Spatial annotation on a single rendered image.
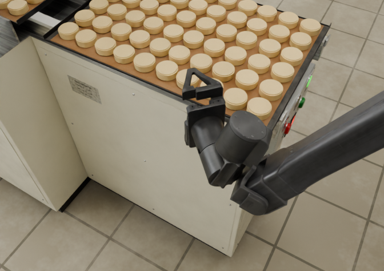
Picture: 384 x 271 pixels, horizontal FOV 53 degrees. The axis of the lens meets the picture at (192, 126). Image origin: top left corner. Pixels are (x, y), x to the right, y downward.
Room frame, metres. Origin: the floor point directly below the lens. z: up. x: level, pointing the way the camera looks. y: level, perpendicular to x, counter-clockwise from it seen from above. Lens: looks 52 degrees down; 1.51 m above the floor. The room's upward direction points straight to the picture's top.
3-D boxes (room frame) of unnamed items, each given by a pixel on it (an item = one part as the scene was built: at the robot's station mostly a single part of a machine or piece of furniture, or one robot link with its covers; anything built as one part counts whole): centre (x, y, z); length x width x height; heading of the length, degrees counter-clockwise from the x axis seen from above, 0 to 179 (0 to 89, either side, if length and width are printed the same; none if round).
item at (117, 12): (0.86, 0.20, 0.91); 0.05 x 0.05 x 0.02
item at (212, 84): (0.46, -0.01, 1.02); 0.09 x 0.07 x 0.07; 15
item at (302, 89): (0.64, -0.25, 0.77); 0.24 x 0.04 x 0.14; 150
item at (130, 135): (0.83, 0.07, 0.45); 0.70 x 0.34 x 0.90; 60
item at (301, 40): (0.74, -0.26, 0.91); 0.05 x 0.05 x 0.02
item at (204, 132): (0.40, -0.03, 0.99); 0.07 x 0.07 x 0.10; 15
